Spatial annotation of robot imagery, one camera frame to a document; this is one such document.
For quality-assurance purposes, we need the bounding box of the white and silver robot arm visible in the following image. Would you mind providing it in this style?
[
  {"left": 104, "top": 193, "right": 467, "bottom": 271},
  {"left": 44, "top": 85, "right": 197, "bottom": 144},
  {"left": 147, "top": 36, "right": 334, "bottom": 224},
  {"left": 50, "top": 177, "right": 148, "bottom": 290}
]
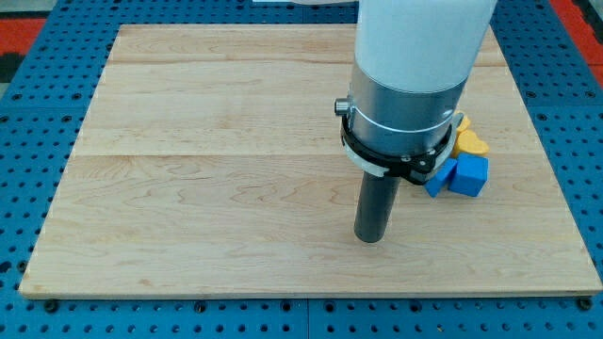
[{"left": 336, "top": 0, "right": 497, "bottom": 185}]

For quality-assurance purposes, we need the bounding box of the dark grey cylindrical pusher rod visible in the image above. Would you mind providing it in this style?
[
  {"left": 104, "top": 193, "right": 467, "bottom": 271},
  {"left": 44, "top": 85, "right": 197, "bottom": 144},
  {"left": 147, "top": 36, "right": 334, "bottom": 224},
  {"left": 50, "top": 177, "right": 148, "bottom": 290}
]
[{"left": 354, "top": 172, "right": 400, "bottom": 243}]

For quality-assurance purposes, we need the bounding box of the blue flat block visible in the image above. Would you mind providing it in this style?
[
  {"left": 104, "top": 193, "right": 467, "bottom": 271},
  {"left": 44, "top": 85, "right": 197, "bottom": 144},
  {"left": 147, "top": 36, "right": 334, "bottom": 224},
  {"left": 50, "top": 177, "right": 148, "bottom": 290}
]
[{"left": 424, "top": 158, "right": 458, "bottom": 198}]

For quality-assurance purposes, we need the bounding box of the light wooden board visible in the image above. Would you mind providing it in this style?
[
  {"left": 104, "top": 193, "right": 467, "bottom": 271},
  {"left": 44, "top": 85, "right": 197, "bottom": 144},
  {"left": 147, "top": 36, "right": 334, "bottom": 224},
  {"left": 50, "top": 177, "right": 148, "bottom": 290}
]
[{"left": 19, "top": 24, "right": 602, "bottom": 299}]

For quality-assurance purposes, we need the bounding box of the yellow block behind arm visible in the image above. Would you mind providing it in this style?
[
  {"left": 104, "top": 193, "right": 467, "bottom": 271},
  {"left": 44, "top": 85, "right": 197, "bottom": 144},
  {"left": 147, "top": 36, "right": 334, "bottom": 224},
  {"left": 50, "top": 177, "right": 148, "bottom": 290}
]
[{"left": 453, "top": 110, "right": 471, "bottom": 135}]

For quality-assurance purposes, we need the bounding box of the yellow heart block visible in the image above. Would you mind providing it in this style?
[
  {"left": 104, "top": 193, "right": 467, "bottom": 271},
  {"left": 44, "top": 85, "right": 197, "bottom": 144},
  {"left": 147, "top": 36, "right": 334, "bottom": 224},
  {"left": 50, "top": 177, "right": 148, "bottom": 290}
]
[{"left": 451, "top": 130, "right": 490, "bottom": 158}]

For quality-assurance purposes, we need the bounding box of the blue cube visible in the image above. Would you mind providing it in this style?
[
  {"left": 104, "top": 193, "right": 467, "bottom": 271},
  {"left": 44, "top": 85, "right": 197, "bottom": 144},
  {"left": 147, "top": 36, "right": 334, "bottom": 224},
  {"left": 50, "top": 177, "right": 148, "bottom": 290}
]
[{"left": 448, "top": 153, "right": 489, "bottom": 197}]

